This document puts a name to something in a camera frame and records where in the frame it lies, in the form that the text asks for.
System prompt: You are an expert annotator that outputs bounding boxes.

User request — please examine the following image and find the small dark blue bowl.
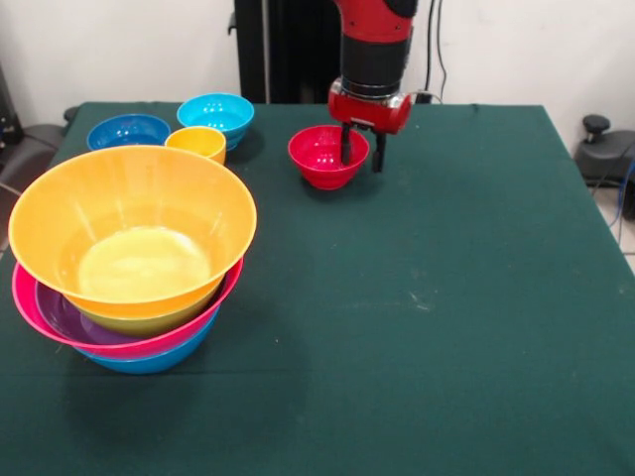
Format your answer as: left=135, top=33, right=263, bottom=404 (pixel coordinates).
left=86, top=113, right=173, bottom=153

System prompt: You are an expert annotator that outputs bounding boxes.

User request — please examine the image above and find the dark green tablecloth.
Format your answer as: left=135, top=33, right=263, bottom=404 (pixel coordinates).
left=0, top=101, right=635, bottom=476

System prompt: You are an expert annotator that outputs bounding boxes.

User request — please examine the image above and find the purple bowl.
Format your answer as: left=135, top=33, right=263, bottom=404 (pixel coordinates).
left=34, top=280, right=140, bottom=347

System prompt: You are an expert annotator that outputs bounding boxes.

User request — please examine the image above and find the large pink bowl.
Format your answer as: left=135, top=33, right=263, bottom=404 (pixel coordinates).
left=11, top=257, right=245, bottom=361

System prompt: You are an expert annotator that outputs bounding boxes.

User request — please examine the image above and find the black wall cable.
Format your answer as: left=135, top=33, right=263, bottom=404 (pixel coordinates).
left=406, top=0, right=450, bottom=105

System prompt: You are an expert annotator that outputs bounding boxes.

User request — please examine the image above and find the large orange bowl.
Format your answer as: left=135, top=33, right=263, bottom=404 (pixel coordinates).
left=7, top=145, right=259, bottom=319

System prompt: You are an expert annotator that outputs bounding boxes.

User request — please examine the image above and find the large light blue bowl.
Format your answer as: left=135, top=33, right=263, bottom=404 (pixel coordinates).
left=73, top=306, right=220, bottom=376

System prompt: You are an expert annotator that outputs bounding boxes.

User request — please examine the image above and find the black knobbed device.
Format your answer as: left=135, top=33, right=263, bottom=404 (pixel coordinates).
left=573, top=114, right=635, bottom=222

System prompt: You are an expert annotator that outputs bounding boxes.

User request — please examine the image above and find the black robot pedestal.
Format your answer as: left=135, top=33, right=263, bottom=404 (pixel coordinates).
left=227, top=0, right=416, bottom=105

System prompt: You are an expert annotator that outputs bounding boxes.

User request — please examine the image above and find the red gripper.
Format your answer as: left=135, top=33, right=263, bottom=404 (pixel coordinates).
left=326, top=77, right=414, bottom=175

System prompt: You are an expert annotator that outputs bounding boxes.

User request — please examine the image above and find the green bowl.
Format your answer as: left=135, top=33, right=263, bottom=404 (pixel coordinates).
left=78, top=297, right=219, bottom=337

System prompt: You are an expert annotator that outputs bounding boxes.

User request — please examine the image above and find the yellow cup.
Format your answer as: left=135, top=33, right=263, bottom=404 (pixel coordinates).
left=164, top=125, right=228, bottom=167

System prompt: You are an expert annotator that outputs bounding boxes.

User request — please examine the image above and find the small light blue bowl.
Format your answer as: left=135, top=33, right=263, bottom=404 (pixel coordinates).
left=176, top=92, right=256, bottom=153

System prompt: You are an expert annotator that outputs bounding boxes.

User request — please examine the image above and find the small red bowl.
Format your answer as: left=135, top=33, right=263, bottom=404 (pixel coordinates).
left=287, top=124, right=371, bottom=191

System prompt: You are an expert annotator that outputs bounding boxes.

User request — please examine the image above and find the black chair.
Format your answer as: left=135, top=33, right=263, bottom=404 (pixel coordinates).
left=0, top=61, right=68, bottom=202

